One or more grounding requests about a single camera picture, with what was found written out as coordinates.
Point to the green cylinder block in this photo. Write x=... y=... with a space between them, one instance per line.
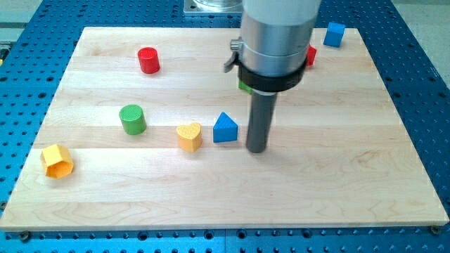
x=132 y=119

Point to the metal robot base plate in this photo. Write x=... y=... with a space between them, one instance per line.
x=212 y=6

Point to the yellow heart block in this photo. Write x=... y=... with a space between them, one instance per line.
x=190 y=136

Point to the red cylinder block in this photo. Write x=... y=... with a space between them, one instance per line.
x=148 y=60

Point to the blue cube block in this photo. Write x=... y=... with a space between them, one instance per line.
x=334 y=34

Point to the wooden board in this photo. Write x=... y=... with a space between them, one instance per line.
x=338 y=153

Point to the yellow hexagon block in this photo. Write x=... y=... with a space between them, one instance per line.
x=56 y=161

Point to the blue triangle block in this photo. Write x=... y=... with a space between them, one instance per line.
x=225 y=129

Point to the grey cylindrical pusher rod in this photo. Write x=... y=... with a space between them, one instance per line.
x=261 y=113

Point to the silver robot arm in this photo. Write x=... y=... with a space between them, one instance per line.
x=271 y=51

